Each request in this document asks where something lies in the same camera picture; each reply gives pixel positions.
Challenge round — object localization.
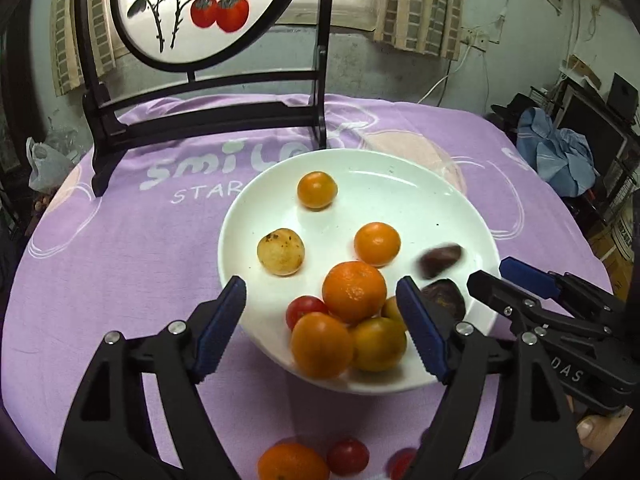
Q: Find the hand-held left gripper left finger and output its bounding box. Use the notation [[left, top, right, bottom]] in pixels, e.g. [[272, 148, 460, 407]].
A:
[[56, 275, 248, 480]]

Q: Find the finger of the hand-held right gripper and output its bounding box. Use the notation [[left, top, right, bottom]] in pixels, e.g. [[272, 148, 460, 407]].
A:
[[499, 256, 626, 326], [466, 270, 616, 346]]

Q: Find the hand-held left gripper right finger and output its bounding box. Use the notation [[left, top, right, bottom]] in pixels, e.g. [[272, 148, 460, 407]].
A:
[[395, 276, 586, 480]]

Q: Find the small yellow loquat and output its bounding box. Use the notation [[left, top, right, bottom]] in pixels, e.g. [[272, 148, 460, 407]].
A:
[[381, 296, 408, 331]]

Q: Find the dark brown water chestnut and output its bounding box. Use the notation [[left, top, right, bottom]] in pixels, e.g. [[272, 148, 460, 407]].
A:
[[420, 279, 468, 321], [416, 243, 463, 280]]

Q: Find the yellowish orange tangerine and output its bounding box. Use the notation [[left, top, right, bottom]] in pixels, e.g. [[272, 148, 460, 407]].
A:
[[350, 317, 407, 372]]

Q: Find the large orange tangerine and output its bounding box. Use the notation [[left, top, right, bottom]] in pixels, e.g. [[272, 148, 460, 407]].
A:
[[322, 261, 388, 325]]

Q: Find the red cherry tomato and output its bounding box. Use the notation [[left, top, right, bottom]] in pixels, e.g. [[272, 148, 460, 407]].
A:
[[387, 447, 418, 480], [326, 438, 371, 477], [285, 295, 330, 332]]

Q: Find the small orange tangerine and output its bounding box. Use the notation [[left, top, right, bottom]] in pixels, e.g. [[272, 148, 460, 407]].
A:
[[257, 442, 331, 480], [297, 171, 339, 210], [354, 222, 402, 267], [290, 312, 355, 381]]

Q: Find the yellow spotted loquat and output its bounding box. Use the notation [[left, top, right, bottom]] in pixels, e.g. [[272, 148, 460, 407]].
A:
[[257, 228, 306, 277]]

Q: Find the white oval plate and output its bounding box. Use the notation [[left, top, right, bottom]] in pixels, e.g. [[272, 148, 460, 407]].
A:
[[217, 148, 501, 396]]

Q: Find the person's right hand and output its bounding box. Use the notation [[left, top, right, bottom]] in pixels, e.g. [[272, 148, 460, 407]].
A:
[[567, 395, 633, 453]]

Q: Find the brown cardboard box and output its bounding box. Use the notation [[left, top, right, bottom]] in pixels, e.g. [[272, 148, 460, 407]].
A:
[[587, 220, 636, 301]]

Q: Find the purple printed tablecloth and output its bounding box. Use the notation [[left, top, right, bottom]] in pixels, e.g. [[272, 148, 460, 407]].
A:
[[2, 92, 623, 480]]

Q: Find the white bucket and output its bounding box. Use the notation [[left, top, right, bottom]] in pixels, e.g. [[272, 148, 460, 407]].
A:
[[612, 205, 640, 261]]

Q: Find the blue clothing pile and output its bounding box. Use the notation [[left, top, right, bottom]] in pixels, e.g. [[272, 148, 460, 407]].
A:
[[515, 107, 598, 198]]

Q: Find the black monitor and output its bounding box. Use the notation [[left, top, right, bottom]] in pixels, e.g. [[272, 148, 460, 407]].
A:
[[555, 92, 631, 166]]

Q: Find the black hat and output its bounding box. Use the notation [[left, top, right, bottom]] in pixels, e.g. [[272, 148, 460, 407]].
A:
[[491, 92, 538, 126]]

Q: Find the dark wooden table screen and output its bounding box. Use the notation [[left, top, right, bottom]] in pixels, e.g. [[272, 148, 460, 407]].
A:
[[75, 0, 336, 198]]

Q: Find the small cardboard box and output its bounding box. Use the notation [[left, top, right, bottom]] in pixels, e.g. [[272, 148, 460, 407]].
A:
[[567, 55, 603, 88]]

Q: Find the white plastic bag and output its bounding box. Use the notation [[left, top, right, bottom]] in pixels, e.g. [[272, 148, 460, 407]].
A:
[[26, 136, 76, 193]]

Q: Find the beige checked curtain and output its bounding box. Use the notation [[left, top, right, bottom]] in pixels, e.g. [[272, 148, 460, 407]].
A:
[[50, 0, 131, 97], [372, 0, 466, 61]]

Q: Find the white cable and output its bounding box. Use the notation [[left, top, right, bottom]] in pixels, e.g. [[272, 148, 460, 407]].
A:
[[415, 47, 473, 106]]

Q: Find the white wall power strip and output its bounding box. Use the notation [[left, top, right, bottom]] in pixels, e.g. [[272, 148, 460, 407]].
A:
[[457, 30, 491, 52]]

